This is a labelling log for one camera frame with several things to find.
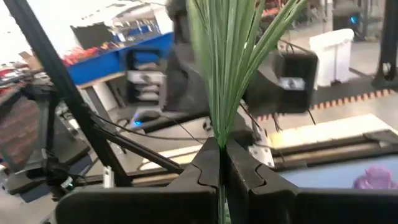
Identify black computer tower blue light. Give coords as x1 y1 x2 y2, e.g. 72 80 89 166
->
331 7 362 32

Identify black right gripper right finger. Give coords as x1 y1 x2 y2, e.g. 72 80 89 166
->
225 139 398 224

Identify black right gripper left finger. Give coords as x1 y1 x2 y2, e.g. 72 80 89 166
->
55 136 221 224

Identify blue storage bin shelf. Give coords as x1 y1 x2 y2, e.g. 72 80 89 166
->
67 32 174 85

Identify white plastic bin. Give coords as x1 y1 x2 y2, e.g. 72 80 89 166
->
309 28 355 88

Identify purple ribbed glass vase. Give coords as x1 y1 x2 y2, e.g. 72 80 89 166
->
353 164 398 190

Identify red flower bunch green stems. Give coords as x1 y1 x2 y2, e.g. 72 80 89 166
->
186 0 309 224

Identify black box with white label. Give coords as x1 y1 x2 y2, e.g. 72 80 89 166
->
244 51 318 115

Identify person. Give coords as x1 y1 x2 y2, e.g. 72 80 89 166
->
160 0 212 114

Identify black table edge frame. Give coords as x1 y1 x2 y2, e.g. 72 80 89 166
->
269 129 398 170

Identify black floor mat orange stripes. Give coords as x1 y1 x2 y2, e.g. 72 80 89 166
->
254 88 398 123

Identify black frame post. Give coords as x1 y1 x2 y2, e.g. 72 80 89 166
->
371 0 398 88
2 0 185 187

